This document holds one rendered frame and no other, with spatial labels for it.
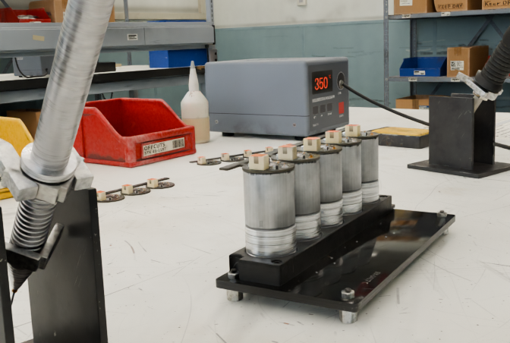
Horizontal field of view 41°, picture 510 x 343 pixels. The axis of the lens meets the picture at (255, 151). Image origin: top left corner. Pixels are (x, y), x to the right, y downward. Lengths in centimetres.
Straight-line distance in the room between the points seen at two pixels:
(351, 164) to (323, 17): 554
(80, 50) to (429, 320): 19
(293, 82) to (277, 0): 541
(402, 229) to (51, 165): 25
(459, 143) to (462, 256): 24
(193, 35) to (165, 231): 315
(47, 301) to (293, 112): 58
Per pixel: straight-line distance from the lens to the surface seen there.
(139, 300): 34
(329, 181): 37
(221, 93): 87
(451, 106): 62
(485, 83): 61
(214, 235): 44
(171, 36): 348
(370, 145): 41
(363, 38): 570
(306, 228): 34
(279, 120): 83
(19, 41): 295
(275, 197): 32
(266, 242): 32
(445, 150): 63
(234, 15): 653
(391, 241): 38
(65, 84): 19
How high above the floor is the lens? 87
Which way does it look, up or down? 9 degrees down
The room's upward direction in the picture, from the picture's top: 2 degrees counter-clockwise
